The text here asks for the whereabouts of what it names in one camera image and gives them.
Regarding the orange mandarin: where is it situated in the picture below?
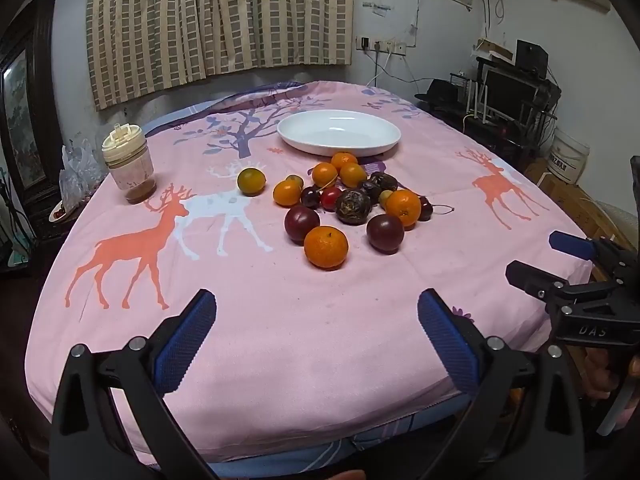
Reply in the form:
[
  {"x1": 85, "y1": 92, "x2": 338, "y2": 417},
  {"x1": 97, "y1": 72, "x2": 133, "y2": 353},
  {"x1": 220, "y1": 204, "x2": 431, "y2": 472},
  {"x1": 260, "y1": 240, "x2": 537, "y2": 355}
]
[{"x1": 385, "y1": 190, "x2": 422, "y2": 229}]

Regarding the dark red plum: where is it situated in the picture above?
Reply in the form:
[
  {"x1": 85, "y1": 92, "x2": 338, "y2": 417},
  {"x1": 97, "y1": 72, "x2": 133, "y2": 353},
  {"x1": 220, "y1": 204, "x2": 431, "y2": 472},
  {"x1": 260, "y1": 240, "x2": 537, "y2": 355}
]
[
  {"x1": 284, "y1": 205, "x2": 320, "y2": 244},
  {"x1": 367, "y1": 214, "x2": 405, "y2": 254}
]

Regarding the dark wrinkled fruit back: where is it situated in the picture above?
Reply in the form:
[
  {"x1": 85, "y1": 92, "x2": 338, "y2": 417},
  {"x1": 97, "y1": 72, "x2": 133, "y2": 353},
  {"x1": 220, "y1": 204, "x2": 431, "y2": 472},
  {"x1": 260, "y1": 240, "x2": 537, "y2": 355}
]
[{"x1": 369, "y1": 171, "x2": 399, "y2": 192}]

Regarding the dark wrinkled fruit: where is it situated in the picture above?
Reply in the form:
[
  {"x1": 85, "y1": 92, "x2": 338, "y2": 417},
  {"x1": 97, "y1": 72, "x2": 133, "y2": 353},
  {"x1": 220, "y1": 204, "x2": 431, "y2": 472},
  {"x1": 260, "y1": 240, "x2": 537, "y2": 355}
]
[
  {"x1": 359, "y1": 180, "x2": 383, "y2": 205},
  {"x1": 369, "y1": 171, "x2": 399, "y2": 192}
]

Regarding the large brown passion fruit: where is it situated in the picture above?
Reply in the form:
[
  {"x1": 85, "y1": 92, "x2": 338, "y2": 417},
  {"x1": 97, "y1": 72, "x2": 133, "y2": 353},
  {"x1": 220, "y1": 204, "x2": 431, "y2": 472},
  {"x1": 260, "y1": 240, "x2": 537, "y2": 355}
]
[{"x1": 335, "y1": 190, "x2": 372, "y2": 226}]

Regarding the large orange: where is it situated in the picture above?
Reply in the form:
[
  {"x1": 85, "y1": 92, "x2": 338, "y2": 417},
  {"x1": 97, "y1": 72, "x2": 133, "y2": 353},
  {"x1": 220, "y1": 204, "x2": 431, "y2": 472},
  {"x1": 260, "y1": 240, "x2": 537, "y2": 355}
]
[{"x1": 304, "y1": 226, "x2": 349, "y2": 270}]

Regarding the red cherry tomato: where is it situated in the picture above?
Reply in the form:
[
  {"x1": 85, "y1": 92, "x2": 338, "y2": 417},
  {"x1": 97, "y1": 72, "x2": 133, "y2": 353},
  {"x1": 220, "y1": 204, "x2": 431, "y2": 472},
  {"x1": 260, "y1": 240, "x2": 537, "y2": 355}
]
[{"x1": 320, "y1": 186, "x2": 343, "y2": 212}]

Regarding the small tan longan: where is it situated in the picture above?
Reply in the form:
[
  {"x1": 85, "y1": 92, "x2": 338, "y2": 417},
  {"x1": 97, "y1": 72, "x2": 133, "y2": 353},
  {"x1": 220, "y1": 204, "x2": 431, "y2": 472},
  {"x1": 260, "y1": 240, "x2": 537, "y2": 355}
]
[{"x1": 286, "y1": 174, "x2": 305, "y2": 188}]

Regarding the small orange kumquat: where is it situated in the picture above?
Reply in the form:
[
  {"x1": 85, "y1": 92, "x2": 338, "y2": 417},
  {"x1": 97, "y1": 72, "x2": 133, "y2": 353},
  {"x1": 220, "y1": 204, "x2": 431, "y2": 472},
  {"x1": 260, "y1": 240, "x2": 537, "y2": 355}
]
[{"x1": 272, "y1": 179, "x2": 303, "y2": 208}]

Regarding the greenish yellow orange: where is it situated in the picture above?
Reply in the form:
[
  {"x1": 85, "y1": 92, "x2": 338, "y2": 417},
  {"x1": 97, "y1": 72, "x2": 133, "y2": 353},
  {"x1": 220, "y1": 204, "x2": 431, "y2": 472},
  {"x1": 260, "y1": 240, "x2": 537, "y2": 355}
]
[{"x1": 236, "y1": 167, "x2": 266, "y2": 196}]

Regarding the dark wrinkled fruit front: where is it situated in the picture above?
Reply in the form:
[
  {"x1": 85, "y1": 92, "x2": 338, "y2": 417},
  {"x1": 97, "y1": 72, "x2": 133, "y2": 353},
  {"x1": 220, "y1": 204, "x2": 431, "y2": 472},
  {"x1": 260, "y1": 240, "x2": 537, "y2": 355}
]
[{"x1": 359, "y1": 180, "x2": 383, "y2": 205}]

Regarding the person's right hand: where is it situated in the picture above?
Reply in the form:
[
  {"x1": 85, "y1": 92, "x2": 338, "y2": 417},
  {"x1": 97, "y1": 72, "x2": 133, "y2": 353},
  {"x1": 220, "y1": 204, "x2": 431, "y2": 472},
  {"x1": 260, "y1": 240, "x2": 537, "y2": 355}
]
[{"x1": 582, "y1": 348, "x2": 618, "y2": 400}]

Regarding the white plastic bucket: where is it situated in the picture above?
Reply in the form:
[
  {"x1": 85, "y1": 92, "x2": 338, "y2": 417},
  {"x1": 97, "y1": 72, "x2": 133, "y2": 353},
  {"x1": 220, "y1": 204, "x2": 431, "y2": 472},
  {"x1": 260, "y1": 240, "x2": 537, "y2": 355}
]
[{"x1": 547, "y1": 128, "x2": 590, "y2": 185}]

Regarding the black equipment shelf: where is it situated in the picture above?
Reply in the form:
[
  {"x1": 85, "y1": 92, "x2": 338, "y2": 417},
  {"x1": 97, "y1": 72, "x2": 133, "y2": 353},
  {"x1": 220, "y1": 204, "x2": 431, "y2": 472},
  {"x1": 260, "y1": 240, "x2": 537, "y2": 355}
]
[{"x1": 416, "y1": 39, "x2": 562, "y2": 171}]

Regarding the pink deer-print tablecloth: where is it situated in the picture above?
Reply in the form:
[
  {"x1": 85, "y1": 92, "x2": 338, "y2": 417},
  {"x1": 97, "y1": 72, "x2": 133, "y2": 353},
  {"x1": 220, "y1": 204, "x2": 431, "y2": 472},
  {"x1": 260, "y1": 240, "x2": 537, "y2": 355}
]
[{"x1": 25, "y1": 81, "x2": 591, "y2": 461}]

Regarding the orange top back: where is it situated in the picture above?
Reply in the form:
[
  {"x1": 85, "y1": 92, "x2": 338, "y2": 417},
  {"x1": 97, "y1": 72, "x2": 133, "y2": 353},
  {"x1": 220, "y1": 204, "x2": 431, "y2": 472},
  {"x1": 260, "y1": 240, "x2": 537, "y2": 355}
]
[{"x1": 331, "y1": 152, "x2": 358, "y2": 171}]

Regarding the white oval plate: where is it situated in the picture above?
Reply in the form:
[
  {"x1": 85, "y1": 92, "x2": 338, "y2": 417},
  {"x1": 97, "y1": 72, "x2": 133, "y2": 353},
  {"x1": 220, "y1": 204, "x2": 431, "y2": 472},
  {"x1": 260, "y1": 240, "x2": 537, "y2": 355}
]
[{"x1": 278, "y1": 110, "x2": 401, "y2": 157}]

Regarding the clear plastic bag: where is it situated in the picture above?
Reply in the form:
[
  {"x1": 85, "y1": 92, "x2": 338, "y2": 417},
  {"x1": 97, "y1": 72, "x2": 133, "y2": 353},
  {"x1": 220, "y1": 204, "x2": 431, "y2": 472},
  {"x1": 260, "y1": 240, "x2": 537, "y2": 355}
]
[{"x1": 58, "y1": 139, "x2": 107, "y2": 211}]

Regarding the cream-lidded drink cup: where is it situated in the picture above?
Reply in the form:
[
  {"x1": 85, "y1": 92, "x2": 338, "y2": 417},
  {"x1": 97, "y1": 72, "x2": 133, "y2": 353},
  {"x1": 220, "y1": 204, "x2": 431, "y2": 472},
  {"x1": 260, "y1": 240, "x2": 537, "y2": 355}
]
[{"x1": 101, "y1": 124, "x2": 156, "y2": 204}]

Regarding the dark framed picture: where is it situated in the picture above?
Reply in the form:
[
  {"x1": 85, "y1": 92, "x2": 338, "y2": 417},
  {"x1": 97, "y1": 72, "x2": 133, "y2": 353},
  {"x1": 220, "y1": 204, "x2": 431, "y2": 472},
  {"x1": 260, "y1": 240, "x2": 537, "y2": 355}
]
[{"x1": 1, "y1": 0, "x2": 63, "y2": 238}]

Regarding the striped beige curtain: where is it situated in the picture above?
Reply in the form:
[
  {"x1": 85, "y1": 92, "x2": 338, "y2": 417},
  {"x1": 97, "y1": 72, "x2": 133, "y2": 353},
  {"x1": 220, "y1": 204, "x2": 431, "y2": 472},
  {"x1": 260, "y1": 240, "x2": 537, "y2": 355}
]
[{"x1": 86, "y1": 0, "x2": 354, "y2": 110}]

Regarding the wall power strip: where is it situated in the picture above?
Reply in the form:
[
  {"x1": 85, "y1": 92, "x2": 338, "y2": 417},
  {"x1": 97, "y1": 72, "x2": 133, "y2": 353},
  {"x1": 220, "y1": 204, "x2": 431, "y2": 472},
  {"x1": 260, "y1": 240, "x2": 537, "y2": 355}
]
[{"x1": 355, "y1": 36, "x2": 407, "y2": 56}]

